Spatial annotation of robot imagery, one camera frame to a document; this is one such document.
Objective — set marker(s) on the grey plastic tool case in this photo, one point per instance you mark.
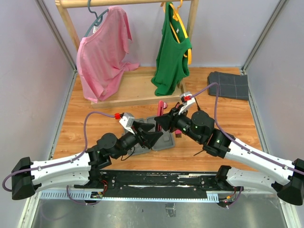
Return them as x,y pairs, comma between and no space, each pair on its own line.
166,141

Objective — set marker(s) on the pink t-shirt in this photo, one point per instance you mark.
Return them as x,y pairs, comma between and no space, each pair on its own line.
100,57

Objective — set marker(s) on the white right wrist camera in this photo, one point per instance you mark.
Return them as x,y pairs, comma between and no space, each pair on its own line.
187,101

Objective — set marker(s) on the teal clothes hanger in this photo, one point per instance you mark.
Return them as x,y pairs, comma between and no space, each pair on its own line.
98,18

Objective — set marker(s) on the folded grey checked cloth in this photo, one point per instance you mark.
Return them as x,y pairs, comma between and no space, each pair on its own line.
230,85

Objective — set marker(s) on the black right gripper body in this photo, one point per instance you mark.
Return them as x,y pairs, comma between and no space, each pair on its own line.
180,121

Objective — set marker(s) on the pink black utility knife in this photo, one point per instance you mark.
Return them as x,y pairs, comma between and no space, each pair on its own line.
161,107

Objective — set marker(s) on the yellow clothes hanger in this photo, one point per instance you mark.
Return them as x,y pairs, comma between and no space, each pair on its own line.
176,17

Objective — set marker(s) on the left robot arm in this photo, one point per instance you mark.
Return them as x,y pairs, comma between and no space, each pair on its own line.
30,177

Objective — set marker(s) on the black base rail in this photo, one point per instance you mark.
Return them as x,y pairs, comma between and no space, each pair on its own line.
156,184

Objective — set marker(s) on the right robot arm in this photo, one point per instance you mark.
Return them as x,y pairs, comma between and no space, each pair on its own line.
283,177

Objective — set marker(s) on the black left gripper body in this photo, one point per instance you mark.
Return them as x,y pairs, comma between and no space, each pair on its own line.
137,132

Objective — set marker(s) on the green tank top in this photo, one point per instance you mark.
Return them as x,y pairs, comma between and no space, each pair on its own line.
171,65

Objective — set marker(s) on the pink hex key set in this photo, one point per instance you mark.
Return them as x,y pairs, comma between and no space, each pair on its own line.
178,134

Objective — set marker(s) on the wooden clothes rack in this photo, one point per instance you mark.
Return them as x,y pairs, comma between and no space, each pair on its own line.
136,87

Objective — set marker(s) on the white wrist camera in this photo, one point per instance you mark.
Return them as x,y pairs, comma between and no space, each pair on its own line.
187,101
126,120

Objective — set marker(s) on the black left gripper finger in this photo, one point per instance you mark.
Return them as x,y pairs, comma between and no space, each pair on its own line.
143,129
149,139

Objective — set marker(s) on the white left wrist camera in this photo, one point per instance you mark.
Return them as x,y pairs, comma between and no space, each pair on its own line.
126,120

